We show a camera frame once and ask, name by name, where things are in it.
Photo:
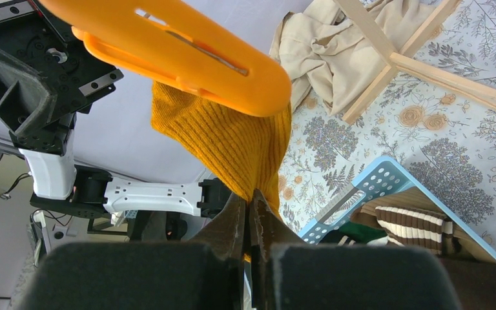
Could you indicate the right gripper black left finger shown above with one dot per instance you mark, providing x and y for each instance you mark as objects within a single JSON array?
[{"x": 205, "y": 272}]

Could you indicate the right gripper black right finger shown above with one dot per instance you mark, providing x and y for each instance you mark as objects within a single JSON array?
[{"x": 288, "y": 273}]

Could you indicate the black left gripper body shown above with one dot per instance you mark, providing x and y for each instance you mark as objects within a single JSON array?
[{"x": 35, "y": 36}]

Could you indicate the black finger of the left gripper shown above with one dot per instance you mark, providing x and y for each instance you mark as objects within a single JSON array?
[{"x": 26, "y": 98}]

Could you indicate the dark green sock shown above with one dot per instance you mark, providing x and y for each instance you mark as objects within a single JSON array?
[{"x": 352, "y": 233}]

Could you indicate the mustard yellow sock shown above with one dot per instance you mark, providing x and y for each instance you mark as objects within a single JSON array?
[{"x": 244, "y": 152}]

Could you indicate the brown striped sock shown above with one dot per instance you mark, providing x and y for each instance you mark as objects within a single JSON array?
[{"x": 431, "y": 230}]

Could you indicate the light blue plastic basket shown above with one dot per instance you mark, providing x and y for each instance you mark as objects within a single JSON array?
[{"x": 384, "y": 176}]

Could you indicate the tan brown sock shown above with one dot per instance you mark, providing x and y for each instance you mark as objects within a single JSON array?
[{"x": 414, "y": 198}]

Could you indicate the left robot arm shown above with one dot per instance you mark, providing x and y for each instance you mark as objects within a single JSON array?
[{"x": 85, "y": 192}]

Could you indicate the orange clothes peg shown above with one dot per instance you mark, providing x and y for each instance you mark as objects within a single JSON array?
[{"x": 174, "y": 44}]

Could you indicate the beige crumpled cloth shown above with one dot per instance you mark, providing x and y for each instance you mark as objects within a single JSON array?
[{"x": 323, "y": 50}]

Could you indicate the wooden drying rack frame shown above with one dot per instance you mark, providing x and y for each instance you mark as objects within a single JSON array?
[{"x": 402, "y": 60}]

